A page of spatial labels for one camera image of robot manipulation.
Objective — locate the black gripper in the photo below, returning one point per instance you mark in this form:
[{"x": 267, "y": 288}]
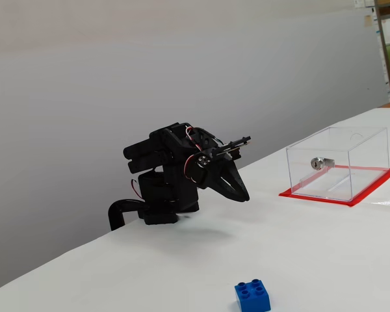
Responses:
[{"x": 218, "y": 171}]

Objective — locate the blue lego brick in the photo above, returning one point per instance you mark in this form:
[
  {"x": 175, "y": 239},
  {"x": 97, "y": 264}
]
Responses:
[{"x": 252, "y": 297}]

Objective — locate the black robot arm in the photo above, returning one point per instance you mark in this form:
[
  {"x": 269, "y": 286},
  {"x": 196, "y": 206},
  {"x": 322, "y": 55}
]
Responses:
[{"x": 156, "y": 191}]

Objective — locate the transparent plastic box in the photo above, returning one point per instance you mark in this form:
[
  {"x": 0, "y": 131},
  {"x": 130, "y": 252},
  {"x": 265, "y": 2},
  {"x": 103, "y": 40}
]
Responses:
[{"x": 338, "y": 162}]

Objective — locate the silver cylinder lock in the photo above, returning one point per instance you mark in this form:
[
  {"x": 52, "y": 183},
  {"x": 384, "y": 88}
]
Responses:
[{"x": 320, "y": 163}]

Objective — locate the black table clamp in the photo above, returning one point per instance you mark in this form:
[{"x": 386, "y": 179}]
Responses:
[{"x": 115, "y": 211}]

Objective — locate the red tape rectangle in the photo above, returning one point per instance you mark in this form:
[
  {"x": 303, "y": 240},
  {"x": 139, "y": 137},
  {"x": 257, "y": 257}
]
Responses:
[{"x": 360, "y": 200}]

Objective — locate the metal shelf upright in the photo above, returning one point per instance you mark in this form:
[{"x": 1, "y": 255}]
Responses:
[{"x": 384, "y": 48}]

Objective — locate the beige sticky note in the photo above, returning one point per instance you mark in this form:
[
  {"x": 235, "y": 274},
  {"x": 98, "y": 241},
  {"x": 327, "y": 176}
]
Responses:
[{"x": 367, "y": 20}]

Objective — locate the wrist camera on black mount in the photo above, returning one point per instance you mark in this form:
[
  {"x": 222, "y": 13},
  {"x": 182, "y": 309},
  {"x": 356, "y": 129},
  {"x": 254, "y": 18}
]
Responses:
[{"x": 235, "y": 144}]

